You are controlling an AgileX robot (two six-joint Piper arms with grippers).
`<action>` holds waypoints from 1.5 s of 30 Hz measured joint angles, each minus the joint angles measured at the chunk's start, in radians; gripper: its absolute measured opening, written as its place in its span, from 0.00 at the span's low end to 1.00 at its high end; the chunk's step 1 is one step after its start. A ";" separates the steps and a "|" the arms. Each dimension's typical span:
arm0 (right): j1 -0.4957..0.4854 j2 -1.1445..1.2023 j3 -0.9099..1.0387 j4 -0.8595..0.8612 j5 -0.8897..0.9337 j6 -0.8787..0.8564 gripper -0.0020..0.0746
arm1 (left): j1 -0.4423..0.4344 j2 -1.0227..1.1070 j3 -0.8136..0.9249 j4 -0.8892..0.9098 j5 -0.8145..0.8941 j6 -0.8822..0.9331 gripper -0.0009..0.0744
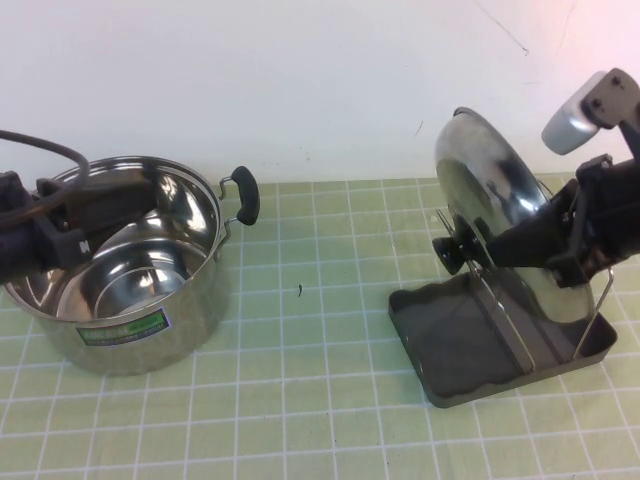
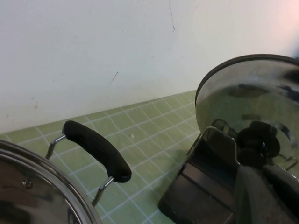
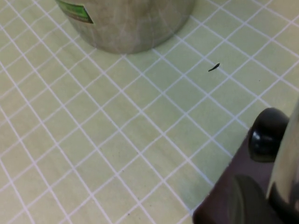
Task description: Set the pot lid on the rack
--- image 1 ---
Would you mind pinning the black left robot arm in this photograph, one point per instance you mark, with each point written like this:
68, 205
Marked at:
17, 240

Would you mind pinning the stainless steel cooking pot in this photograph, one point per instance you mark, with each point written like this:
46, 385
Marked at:
130, 350

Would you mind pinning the steel pot lid black knob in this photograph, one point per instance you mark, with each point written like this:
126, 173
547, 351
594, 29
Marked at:
480, 165

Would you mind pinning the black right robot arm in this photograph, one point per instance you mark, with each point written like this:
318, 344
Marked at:
622, 210

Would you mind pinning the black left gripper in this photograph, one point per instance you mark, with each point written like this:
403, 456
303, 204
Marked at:
55, 235

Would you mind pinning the small dark debris speck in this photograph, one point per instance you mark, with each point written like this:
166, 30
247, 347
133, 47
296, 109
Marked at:
300, 290

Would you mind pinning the green grid table mat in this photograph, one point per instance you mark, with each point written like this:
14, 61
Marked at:
320, 400

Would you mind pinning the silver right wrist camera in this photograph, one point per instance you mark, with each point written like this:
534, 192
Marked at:
570, 120

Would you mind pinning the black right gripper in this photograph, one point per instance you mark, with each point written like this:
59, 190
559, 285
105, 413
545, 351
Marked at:
585, 235

